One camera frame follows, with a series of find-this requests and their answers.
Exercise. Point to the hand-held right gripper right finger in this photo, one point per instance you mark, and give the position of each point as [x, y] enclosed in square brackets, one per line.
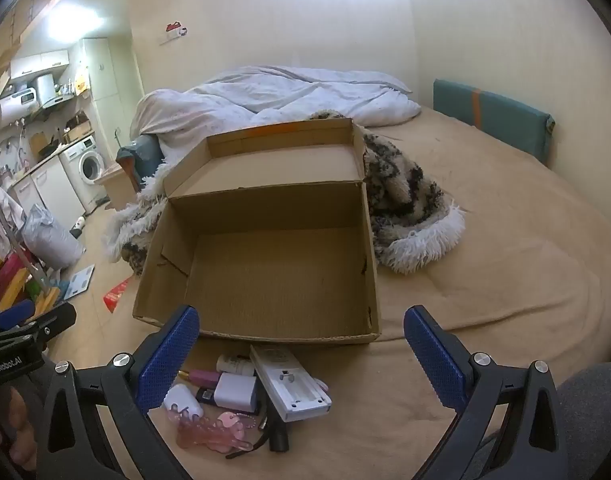
[433, 355]

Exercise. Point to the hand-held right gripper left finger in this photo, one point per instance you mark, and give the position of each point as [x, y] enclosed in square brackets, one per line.
[168, 360]

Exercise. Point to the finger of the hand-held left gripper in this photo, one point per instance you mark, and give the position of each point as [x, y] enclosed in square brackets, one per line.
[55, 322]

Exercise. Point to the pink lighter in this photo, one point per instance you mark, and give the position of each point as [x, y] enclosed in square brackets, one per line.
[205, 378]

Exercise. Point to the white earbuds case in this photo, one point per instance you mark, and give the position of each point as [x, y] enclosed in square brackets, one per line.
[183, 401]

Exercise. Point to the small white bottle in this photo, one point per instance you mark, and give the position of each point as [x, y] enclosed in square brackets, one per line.
[235, 364]

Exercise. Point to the white charger plug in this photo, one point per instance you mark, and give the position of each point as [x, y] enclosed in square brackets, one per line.
[238, 391]

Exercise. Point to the white remote control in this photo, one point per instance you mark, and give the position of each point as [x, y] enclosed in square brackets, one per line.
[291, 385]

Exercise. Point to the cardboard box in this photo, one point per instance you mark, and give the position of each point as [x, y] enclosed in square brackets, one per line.
[265, 270]

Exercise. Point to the person's left hand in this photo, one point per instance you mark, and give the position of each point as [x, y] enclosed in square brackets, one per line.
[12, 422]

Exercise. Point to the bathroom scale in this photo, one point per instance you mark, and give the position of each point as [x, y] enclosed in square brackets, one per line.
[79, 281]

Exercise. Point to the wooden shelf with coloured things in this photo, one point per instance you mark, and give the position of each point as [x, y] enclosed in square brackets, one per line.
[10, 280]

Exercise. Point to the red paper packet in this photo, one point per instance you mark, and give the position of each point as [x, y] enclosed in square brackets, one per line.
[117, 295]

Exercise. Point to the clear pink toy figure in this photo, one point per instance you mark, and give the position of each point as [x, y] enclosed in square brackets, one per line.
[200, 435]

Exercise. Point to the grey plastic bag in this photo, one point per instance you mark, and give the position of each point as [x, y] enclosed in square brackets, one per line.
[52, 240]

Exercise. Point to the clothes drying rack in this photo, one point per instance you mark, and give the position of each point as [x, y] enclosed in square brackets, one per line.
[2, 220]

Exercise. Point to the white kitchen counter cabinet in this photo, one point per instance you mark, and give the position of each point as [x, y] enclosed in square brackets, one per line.
[50, 190]

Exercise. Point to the small wooden table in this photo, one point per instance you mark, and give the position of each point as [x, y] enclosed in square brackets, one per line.
[112, 187]

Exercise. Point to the fluffy patterned blanket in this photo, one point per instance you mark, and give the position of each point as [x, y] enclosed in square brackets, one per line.
[410, 200]

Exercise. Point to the white washing machine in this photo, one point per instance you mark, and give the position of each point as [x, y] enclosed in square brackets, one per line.
[87, 165]

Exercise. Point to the person's grey trouser leg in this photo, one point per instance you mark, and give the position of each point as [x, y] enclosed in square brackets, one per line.
[593, 420]

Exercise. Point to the white water heater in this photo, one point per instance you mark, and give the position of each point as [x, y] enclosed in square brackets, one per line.
[17, 105]

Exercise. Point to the white duvet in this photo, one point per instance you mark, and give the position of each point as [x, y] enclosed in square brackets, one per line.
[265, 95]

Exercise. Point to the white wall cabinets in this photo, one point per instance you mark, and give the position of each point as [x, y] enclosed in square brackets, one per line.
[40, 62]

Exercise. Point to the wall socket with red plug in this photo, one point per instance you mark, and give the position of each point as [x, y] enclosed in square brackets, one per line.
[174, 32]

